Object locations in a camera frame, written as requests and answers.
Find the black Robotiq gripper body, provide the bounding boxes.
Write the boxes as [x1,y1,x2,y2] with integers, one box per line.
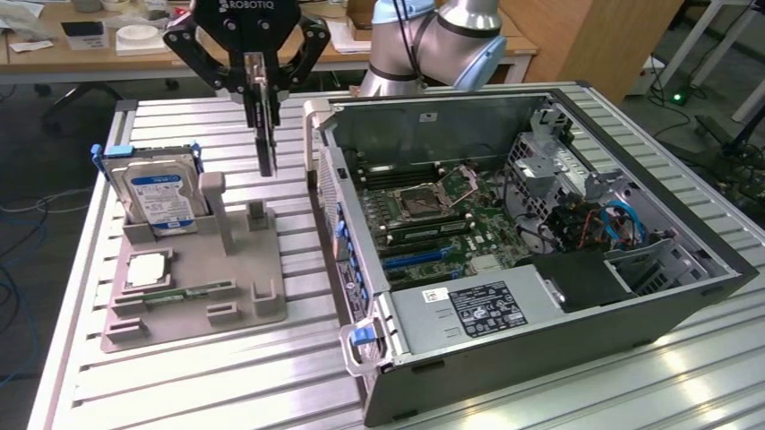
[191,0,303,56]

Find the Nvidia graphics card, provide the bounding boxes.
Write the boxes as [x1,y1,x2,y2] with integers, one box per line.
[243,51,282,178]

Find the white paper sheets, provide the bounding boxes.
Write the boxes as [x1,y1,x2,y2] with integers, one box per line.
[330,26,375,56]

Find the white round holder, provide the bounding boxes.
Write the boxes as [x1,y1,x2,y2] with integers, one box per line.
[115,24,168,57]

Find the cardboard box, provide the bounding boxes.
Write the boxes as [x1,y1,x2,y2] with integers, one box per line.
[346,0,383,29]

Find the white box with dark lid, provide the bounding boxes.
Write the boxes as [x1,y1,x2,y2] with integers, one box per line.
[61,21,109,51]

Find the black chair base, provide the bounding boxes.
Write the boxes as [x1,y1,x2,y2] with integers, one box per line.
[35,78,180,133]

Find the wooden desk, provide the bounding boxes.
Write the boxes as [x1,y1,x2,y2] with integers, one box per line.
[0,0,539,86]

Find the white paper slip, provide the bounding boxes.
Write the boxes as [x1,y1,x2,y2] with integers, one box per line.
[7,39,56,54]

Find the hard disk in blue caddy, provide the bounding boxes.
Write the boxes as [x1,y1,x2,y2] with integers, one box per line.
[88,139,208,238]

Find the CPU socket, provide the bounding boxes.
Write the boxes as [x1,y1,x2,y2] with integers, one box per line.
[396,184,450,221]

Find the CPU socket cover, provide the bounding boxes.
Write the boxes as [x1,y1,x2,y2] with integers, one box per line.
[439,163,481,211]

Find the RAM stick with black chips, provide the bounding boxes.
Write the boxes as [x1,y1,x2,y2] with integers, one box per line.
[387,218,471,245]

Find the grey printed parts rack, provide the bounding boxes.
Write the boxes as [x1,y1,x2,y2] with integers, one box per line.
[100,172,291,355]

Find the green motherboard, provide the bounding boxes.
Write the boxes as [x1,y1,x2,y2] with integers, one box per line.
[355,151,539,290]

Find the wooden cabinet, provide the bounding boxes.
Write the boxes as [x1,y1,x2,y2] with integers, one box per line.
[519,0,687,104]

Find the silver CPU chip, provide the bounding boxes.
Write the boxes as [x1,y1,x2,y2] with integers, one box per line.
[127,254,172,290]

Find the metal disk bay cage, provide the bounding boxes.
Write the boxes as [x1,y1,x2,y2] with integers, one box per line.
[505,107,629,243]

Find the blue expansion slot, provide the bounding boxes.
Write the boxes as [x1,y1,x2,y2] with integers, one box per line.
[380,248,456,271]

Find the green RAM stick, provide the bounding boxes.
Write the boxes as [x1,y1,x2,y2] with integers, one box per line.
[140,286,232,305]

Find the silver chipset heatsink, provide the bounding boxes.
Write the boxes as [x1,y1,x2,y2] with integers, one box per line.
[470,257,517,277]

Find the grey power supply unit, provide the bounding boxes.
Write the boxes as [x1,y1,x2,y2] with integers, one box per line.
[387,263,566,357]

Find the open black PC case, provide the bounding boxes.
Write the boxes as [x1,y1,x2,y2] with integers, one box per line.
[302,87,760,429]

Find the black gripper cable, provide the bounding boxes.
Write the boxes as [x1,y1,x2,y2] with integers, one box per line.
[391,0,431,89]

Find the blue data wire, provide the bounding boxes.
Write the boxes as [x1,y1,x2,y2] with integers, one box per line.
[599,201,650,245]

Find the white desk frame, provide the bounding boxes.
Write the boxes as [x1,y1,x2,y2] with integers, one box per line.
[654,0,765,122]

